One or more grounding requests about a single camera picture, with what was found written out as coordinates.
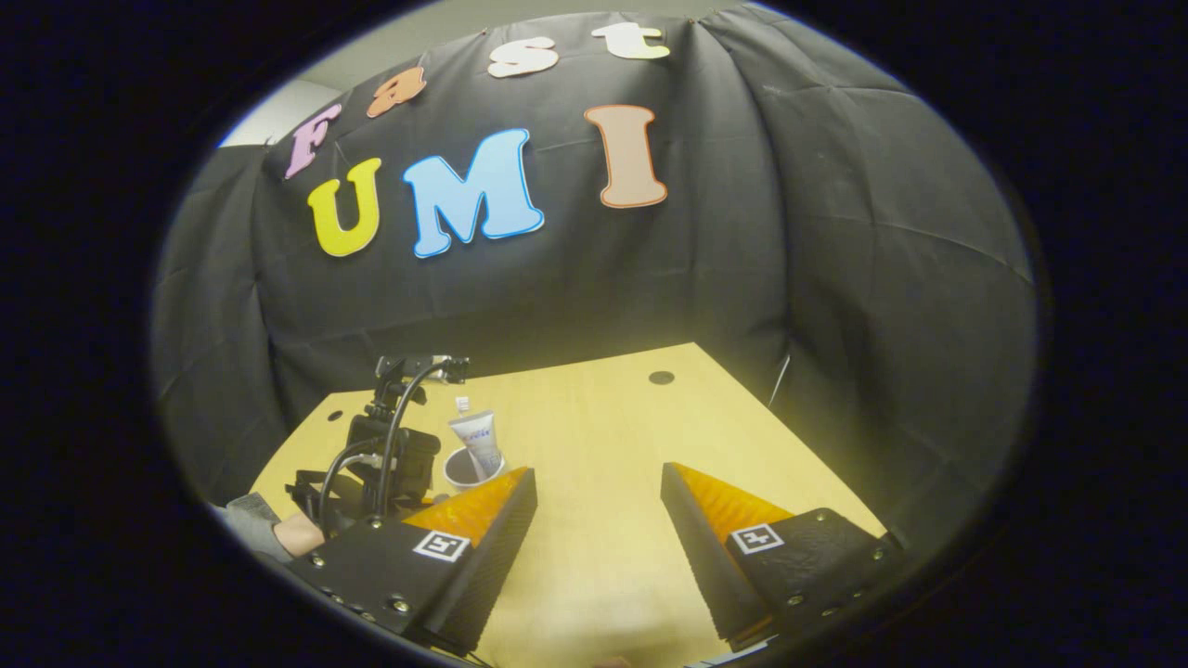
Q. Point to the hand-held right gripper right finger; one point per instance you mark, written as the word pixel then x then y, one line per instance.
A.
pixel 705 575

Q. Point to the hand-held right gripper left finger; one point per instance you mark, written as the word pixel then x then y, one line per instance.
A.
pixel 492 575

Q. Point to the white toothpaste tube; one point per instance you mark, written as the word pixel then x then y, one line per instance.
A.
pixel 478 441

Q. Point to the wooden desktop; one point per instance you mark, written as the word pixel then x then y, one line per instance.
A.
pixel 603 436

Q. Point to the black backdrop cloth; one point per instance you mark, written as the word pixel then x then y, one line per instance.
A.
pixel 742 232

